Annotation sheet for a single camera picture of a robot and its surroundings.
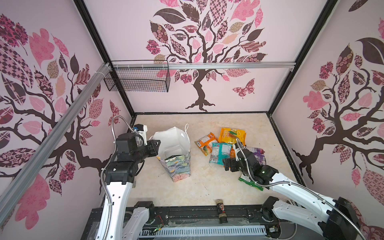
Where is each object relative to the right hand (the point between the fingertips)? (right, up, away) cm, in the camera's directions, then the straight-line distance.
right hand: (229, 157), depth 82 cm
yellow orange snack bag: (+4, +11, +18) cm, 22 cm away
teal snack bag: (-4, +1, +12) cm, 13 cm away
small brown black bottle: (-6, -27, -10) cm, 29 cm away
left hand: (-37, +9, -13) cm, 40 cm away
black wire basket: (-57, +50, +13) cm, 77 cm away
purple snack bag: (+21, 0, +10) cm, 24 cm away
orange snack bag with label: (-12, +6, +17) cm, 22 cm away
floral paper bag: (-33, -1, +15) cm, 37 cm away
